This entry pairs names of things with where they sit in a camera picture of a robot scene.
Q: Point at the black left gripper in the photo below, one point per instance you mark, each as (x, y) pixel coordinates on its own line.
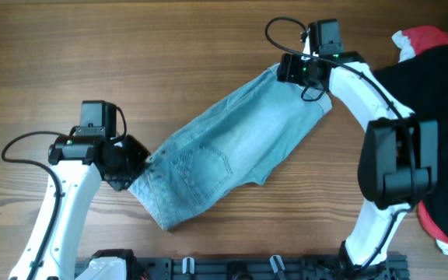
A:
(129, 162)

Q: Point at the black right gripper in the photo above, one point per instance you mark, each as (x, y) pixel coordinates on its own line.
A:
(288, 71)

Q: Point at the light blue denim shorts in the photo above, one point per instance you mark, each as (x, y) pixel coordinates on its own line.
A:
(236, 141)

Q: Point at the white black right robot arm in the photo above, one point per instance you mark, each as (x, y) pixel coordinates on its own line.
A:
(398, 162)

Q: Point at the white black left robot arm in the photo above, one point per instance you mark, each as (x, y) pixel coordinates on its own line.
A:
(77, 166)

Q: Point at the red and white garment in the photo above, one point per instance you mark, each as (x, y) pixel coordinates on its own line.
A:
(416, 40)

